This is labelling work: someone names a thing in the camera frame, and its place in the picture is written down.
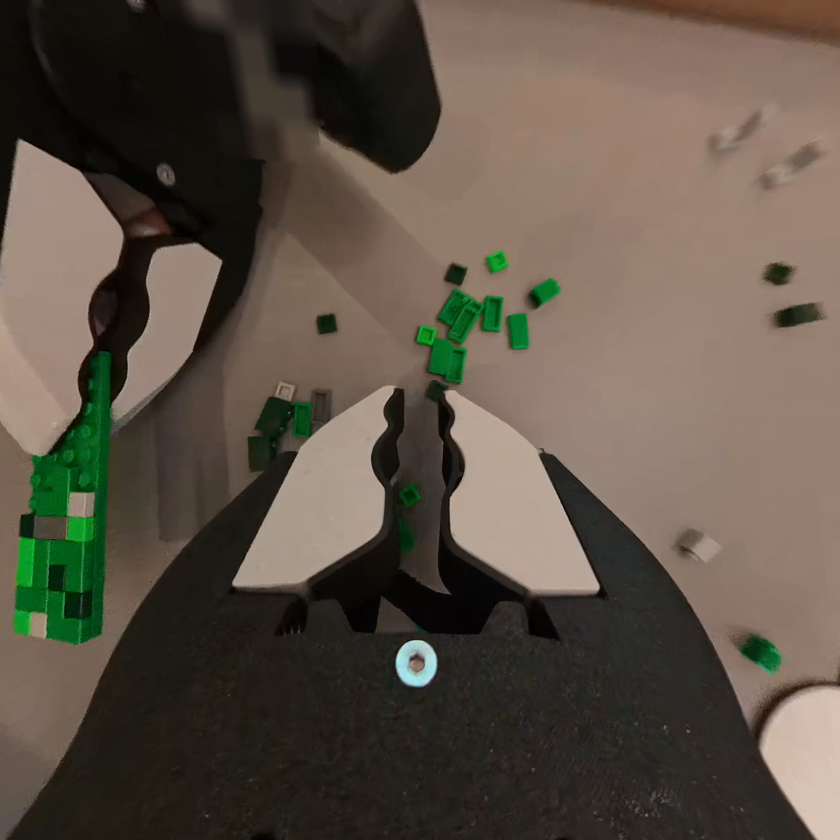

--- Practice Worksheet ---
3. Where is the cluster of bright green tiles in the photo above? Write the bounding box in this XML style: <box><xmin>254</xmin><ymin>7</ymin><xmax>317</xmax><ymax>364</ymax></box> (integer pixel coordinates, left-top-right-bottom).
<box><xmin>415</xmin><ymin>250</ymin><xmax>530</xmax><ymax>385</ymax></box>

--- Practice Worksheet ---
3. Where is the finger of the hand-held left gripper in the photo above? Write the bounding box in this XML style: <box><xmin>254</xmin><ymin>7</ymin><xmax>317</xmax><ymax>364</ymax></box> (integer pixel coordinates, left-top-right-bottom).
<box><xmin>0</xmin><ymin>139</ymin><xmax>126</xmax><ymax>458</ymax></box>
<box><xmin>98</xmin><ymin>241</ymin><xmax>224</xmax><ymax>432</ymax></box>

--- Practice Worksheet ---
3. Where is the green brick wall build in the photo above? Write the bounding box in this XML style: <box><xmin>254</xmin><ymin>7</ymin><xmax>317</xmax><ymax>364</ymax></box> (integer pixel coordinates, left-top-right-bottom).
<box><xmin>13</xmin><ymin>351</ymin><xmax>114</xmax><ymax>645</ymax></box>

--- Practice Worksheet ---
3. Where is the white round container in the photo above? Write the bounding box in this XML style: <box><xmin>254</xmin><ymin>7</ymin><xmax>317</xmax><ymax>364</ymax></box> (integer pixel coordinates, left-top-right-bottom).
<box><xmin>755</xmin><ymin>682</ymin><xmax>840</xmax><ymax>840</ymax></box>

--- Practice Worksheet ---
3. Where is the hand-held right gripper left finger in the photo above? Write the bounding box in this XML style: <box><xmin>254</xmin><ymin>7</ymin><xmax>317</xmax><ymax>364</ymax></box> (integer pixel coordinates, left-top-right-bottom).
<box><xmin>231</xmin><ymin>385</ymin><xmax>404</xmax><ymax>599</ymax></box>

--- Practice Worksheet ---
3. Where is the grey brick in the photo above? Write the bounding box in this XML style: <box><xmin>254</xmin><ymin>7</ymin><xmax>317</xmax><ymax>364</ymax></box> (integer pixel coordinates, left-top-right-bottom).
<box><xmin>708</xmin><ymin>111</ymin><xmax>763</xmax><ymax>156</ymax></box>
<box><xmin>754</xmin><ymin>140</ymin><xmax>825</xmax><ymax>192</ymax></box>
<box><xmin>675</xmin><ymin>528</ymin><xmax>723</xmax><ymax>564</ymax></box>

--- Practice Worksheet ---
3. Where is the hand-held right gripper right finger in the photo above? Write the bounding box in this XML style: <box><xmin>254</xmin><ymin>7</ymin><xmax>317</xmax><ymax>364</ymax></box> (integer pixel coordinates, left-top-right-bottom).
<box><xmin>435</xmin><ymin>389</ymin><xmax>602</xmax><ymax>599</ymax></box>

